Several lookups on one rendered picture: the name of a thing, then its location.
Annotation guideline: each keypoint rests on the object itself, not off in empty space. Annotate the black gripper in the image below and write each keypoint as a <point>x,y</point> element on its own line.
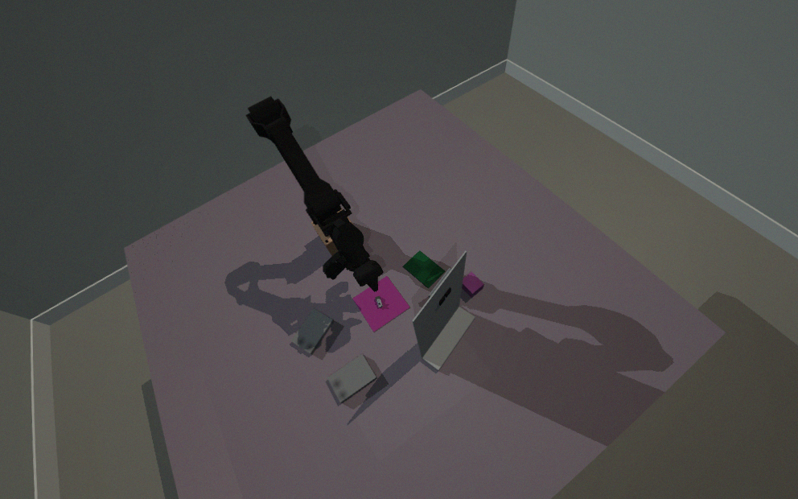
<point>366,271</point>

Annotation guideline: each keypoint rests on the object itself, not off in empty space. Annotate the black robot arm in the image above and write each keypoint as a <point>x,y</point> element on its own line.
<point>270,119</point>

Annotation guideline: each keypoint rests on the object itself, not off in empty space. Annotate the purple cube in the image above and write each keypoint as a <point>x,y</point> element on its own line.
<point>472,285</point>

